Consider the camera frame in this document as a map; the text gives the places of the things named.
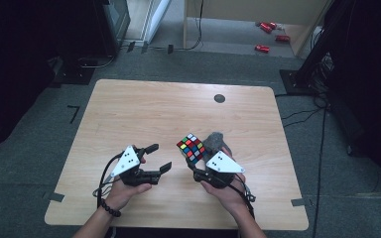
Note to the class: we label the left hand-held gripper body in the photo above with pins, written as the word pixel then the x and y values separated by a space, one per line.
pixel 127 163

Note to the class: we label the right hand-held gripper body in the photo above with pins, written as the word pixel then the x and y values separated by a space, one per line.
pixel 223 168

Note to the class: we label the multicoloured puzzle cube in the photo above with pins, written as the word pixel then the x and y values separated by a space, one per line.
pixel 191 148

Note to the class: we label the grey cloth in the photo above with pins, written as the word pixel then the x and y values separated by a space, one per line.
pixel 215 142

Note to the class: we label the person's right hand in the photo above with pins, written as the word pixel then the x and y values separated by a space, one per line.
pixel 228 198

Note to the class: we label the person's left hand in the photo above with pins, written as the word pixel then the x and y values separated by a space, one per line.
pixel 125 195

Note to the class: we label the black round table grommet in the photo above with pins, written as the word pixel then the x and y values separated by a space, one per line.
pixel 219 98

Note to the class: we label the black angled floor tape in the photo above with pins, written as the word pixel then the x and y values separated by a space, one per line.
pixel 75 112

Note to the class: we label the grey tape strip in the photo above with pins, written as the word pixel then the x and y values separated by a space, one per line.
pixel 55 197
pixel 298 202

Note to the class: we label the black floor tape strip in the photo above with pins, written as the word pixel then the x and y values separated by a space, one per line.
pixel 130 46
pixel 170 49
pixel 144 47

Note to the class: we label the red can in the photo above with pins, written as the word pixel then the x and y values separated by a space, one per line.
pixel 273 25
pixel 262 49
pixel 266 27
pixel 282 38

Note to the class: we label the dark cabinet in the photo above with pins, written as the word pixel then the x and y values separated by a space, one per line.
pixel 112 26

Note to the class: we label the white board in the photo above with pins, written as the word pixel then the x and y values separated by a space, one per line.
pixel 155 20

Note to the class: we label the black stand with base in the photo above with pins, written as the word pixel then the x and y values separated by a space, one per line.
pixel 307 66

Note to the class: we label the black floor base plate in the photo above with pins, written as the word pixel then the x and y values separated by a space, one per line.
pixel 74 74

